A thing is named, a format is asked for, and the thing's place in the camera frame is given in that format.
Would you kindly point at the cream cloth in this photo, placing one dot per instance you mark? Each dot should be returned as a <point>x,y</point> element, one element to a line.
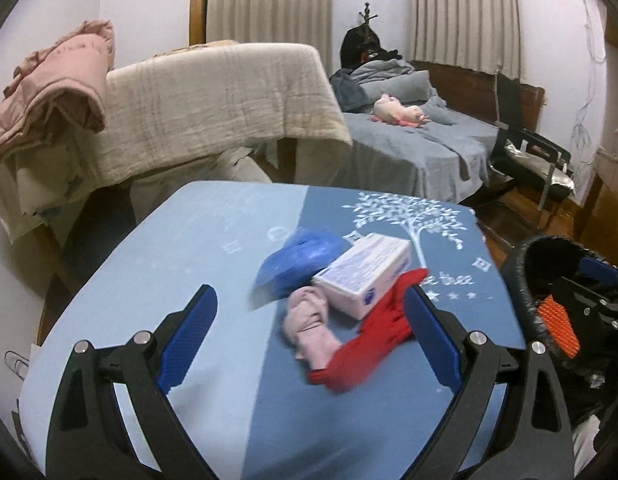
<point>39,185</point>

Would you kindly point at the black lined trash bin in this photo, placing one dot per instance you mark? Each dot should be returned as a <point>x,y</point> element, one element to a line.
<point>524,300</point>

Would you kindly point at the pink jacket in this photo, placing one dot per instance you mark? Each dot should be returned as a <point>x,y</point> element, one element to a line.
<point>44,90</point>

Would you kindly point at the pink plush toy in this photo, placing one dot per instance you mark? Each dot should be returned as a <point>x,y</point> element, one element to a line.
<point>394,110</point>

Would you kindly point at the beige blanket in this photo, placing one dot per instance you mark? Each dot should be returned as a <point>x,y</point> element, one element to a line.
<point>214,95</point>

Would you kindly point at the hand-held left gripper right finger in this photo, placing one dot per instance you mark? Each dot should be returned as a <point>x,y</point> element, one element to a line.
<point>431,340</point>

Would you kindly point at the beige curtain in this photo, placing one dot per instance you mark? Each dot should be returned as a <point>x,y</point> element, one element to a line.
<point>269,5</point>
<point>464,20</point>

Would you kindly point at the pale cloth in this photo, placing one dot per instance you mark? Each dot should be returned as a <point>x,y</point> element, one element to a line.
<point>309,330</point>

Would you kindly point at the dark coat rack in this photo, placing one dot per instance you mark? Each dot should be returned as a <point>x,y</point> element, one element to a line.
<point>367,15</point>

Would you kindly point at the black chair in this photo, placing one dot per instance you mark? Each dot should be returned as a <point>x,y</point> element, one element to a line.
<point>506,100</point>

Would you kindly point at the black bag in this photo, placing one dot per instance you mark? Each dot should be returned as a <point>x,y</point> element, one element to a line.
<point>361,45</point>

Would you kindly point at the bed with grey sheet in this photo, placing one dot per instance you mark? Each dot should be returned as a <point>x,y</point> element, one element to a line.
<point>414,155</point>

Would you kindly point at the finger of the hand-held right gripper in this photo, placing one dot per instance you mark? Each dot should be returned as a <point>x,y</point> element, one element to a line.
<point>606,315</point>
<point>596,267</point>

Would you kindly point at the grey duvet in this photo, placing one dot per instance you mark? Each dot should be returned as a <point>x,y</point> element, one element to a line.
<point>399,77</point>

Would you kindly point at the wooden cabinet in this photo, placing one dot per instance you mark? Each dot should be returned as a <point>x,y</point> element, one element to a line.
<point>596,195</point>

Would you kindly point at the silver seat cushion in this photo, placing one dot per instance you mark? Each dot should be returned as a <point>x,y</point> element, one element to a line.
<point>539,170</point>

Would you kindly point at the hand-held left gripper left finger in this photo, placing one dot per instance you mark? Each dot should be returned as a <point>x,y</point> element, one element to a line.
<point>189,340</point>

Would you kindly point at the blue plastic bag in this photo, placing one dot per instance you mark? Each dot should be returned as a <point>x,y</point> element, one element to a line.
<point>299,260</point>

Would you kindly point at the red cloth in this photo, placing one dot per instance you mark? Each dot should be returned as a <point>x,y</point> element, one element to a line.
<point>369,345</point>

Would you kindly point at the blue tree-print tablecloth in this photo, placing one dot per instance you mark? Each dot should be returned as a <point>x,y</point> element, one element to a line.
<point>189,240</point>

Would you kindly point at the wooden door frame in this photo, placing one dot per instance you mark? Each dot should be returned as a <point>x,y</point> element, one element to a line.
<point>199,5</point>

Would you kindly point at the white cardboard box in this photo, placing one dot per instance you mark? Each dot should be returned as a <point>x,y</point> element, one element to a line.
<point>359,275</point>

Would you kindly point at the dark clothes pile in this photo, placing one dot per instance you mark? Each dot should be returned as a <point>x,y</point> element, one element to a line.
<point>346,92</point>

